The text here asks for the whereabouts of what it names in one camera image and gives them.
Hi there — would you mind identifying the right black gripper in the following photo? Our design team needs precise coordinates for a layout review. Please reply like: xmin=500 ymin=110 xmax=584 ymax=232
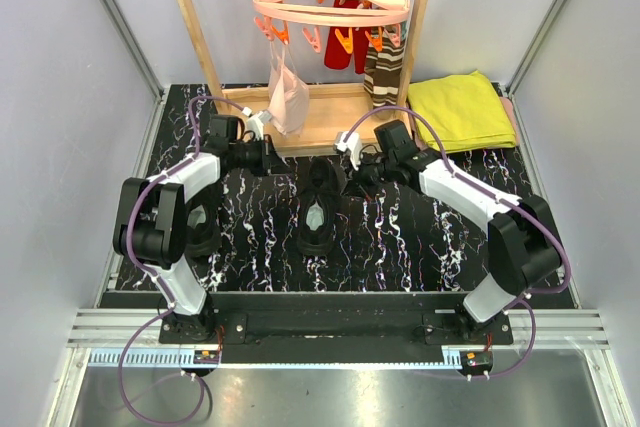
xmin=343 ymin=150 xmax=397 ymax=202

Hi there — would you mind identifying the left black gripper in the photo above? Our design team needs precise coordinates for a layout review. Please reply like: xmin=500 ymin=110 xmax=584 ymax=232
xmin=229 ymin=134 xmax=291 ymax=177

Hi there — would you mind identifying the black sneaker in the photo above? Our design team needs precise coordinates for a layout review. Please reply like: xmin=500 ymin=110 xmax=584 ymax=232
xmin=297 ymin=157 xmax=341 ymax=256
xmin=185 ymin=194 xmax=221 ymax=258

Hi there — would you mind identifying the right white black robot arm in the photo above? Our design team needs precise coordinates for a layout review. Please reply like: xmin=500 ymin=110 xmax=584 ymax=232
xmin=335 ymin=120 xmax=566 ymax=344

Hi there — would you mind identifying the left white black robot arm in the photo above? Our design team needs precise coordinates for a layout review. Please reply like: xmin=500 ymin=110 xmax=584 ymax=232
xmin=113 ymin=111 xmax=289 ymax=343

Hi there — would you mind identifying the white pink hanging garment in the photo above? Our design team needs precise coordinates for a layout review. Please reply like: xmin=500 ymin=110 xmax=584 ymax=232
xmin=267 ymin=43 xmax=310 ymax=136

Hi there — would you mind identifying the black marble pattern mat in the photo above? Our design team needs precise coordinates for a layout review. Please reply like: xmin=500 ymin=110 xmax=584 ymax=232
xmin=94 ymin=82 xmax=576 ymax=309

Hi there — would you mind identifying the brown striped hanging sock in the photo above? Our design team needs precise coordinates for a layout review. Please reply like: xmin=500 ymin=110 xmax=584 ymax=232
xmin=363 ymin=32 xmax=404 ymax=109

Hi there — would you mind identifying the red hanging sock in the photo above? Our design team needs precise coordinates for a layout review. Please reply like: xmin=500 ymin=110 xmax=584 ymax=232
xmin=324 ymin=27 xmax=370 ymax=74

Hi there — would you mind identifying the yellow folded towel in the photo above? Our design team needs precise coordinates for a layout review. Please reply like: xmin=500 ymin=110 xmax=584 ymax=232
xmin=408 ymin=71 xmax=518 ymax=153

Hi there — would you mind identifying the pink round clip hanger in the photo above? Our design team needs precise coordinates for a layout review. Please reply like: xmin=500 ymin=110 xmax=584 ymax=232
xmin=252 ymin=0 xmax=411 ymax=53

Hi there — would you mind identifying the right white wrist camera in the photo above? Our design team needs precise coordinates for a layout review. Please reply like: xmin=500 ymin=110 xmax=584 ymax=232
xmin=334 ymin=131 xmax=363 ymax=171

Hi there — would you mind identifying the wooden drying rack frame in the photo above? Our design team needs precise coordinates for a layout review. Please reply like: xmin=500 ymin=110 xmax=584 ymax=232
xmin=177 ymin=0 xmax=428 ymax=155

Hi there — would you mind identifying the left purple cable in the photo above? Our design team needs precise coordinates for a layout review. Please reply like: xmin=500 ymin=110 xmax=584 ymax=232
xmin=117 ymin=95 xmax=249 ymax=424

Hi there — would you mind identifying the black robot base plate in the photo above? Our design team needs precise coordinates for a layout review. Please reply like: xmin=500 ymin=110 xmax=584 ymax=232
xmin=159 ymin=292 xmax=513 ymax=368

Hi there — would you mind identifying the grey slotted cable duct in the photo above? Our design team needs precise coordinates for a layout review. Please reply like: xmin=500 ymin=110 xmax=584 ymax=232
xmin=88 ymin=348 xmax=222 ymax=369

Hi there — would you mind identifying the aluminium frame rail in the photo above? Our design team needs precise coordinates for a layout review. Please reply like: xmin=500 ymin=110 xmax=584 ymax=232
xmin=66 ymin=309 xmax=610 ymax=350

